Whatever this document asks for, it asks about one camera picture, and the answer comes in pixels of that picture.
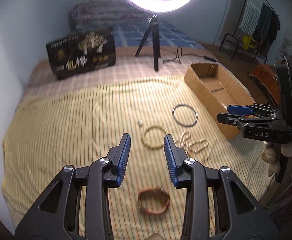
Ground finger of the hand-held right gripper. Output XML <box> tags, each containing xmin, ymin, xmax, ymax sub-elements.
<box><xmin>217</xmin><ymin>113</ymin><xmax>277</xmax><ymax>131</ymax></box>
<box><xmin>226</xmin><ymin>104</ymin><xmax>276</xmax><ymax>117</ymax></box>

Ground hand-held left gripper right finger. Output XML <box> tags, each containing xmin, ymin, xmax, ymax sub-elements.
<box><xmin>163</xmin><ymin>134</ymin><xmax>278</xmax><ymax>240</ymax></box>

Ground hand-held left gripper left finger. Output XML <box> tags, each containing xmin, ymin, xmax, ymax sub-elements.
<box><xmin>14</xmin><ymin>133</ymin><xmax>131</xmax><ymax>240</ymax></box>

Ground cardboard box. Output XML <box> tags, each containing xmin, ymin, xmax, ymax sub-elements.
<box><xmin>184</xmin><ymin>63</ymin><xmax>256</xmax><ymax>140</ymax></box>

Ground person's right hand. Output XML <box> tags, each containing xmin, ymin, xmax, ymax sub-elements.
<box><xmin>261</xmin><ymin>141</ymin><xmax>292</xmax><ymax>182</ymax></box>

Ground orange bag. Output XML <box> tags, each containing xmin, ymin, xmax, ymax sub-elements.
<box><xmin>248</xmin><ymin>63</ymin><xmax>284</xmax><ymax>106</ymax></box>

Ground yellow striped bed sheet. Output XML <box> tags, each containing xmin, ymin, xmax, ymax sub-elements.
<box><xmin>1</xmin><ymin>72</ymin><xmax>275</xmax><ymax>240</ymax></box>

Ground yellow box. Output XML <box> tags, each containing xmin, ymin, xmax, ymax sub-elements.
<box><xmin>242</xmin><ymin>35</ymin><xmax>259</xmax><ymax>51</ymax></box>

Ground dark hanging clothes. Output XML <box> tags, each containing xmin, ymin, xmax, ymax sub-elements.
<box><xmin>254</xmin><ymin>3</ymin><xmax>280</xmax><ymax>49</ymax></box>

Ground beige door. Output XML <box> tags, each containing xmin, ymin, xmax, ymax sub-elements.
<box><xmin>214</xmin><ymin>0</ymin><xmax>246</xmax><ymax>46</ymax></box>

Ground striped hanging towel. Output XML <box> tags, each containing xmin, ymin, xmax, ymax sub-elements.
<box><xmin>243</xmin><ymin>0</ymin><xmax>264</xmax><ymax>35</ymax></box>

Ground blue checked blanket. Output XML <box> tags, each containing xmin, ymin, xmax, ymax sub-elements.
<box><xmin>111</xmin><ymin>19</ymin><xmax>202</xmax><ymax>49</ymax></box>

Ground black printed carton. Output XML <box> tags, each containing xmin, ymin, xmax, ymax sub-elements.
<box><xmin>46</xmin><ymin>28</ymin><xmax>117</xmax><ymax>81</ymax></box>

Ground black tripod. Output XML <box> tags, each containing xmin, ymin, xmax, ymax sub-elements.
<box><xmin>135</xmin><ymin>15</ymin><xmax>160</xmax><ymax>72</ymax></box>

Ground folded patterned quilt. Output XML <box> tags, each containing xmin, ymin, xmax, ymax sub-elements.
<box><xmin>68</xmin><ymin>0</ymin><xmax>152</xmax><ymax>31</ymax></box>

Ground cream beaded bracelet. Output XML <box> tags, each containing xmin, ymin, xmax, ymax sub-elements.
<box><xmin>141</xmin><ymin>126</ymin><xmax>167</xmax><ymax>151</ymax></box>

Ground pearl bead necklace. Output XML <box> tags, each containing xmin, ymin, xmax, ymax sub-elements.
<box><xmin>175</xmin><ymin>131</ymin><xmax>210</xmax><ymax>159</ymax></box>

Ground black ring bangle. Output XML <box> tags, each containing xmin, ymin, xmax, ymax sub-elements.
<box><xmin>172</xmin><ymin>104</ymin><xmax>199</xmax><ymax>127</ymax></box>

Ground red brown bracelet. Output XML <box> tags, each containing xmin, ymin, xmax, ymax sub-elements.
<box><xmin>137</xmin><ymin>187</ymin><xmax>171</xmax><ymax>216</ymax></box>

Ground black metal frame stand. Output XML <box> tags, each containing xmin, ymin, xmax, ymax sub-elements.
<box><xmin>219</xmin><ymin>33</ymin><xmax>266</xmax><ymax>62</ymax></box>

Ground black cable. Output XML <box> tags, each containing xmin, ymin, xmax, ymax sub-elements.
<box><xmin>162</xmin><ymin>46</ymin><xmax>218</xmax><ymax>64</ymax></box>

